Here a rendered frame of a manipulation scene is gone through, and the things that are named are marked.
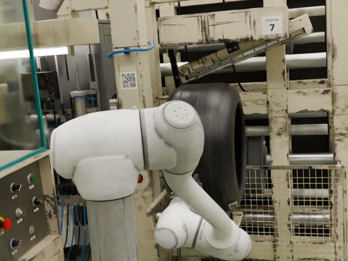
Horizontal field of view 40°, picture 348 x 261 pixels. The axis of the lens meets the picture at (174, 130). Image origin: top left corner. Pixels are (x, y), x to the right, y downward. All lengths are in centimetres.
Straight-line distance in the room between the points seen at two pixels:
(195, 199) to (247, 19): 121
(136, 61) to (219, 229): 99
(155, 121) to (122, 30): 122
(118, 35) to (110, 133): 122
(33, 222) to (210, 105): 85
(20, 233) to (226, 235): 87
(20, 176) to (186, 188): 90
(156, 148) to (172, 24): 143
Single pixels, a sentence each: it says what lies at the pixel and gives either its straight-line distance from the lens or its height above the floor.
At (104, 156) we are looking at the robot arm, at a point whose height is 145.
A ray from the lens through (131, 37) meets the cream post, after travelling 214.
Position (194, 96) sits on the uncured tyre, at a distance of 202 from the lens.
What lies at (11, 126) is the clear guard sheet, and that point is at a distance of 187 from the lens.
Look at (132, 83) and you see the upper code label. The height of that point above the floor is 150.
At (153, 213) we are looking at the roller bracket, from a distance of 216.
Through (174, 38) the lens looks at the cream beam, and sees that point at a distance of 235.
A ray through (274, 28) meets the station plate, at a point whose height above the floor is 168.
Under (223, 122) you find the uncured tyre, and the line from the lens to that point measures 193.
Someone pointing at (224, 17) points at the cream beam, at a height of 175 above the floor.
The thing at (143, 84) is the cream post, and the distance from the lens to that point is 215.
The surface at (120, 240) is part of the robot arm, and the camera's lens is 104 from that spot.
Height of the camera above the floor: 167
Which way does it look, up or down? 11 degrees down
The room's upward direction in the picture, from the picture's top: 5 degrees counter-clockwise
